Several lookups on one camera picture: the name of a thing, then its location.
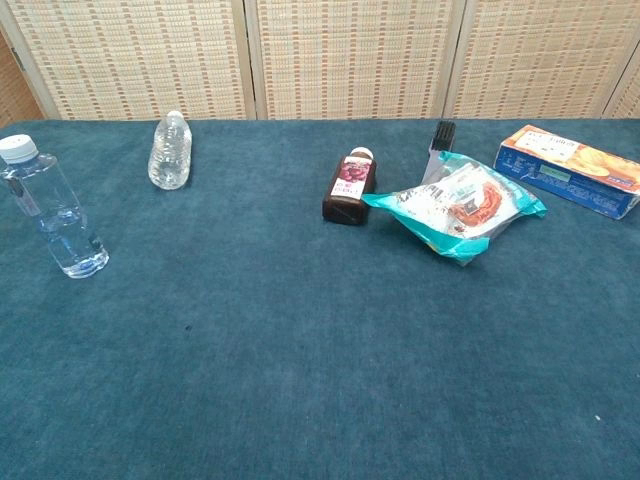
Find clear bottle white cap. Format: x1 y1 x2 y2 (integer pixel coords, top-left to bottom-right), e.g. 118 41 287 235
0 134 110 280

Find dark juice bottle red label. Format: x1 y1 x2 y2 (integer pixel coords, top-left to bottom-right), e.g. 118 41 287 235
321 146 376 227

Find ribbed clear water bottle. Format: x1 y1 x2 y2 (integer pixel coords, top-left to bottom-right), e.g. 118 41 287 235
147 110 194 191

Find teal table cover cloth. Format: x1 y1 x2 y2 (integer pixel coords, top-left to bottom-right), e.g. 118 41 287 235
0 118 640 480

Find teal clear snack bag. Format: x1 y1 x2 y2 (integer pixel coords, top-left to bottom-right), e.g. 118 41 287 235
361 151 548 266

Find beige woven screen panel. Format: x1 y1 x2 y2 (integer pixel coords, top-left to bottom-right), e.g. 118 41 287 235
0 0 257 121
244 0 469 121
442 0 640 120
602 59 640 120

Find orange blue cracker box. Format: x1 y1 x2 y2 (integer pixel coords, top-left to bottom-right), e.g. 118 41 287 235
493 124 640 221

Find brown woven screen panel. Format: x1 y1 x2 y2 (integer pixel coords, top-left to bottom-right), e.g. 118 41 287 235
0 29 46 129

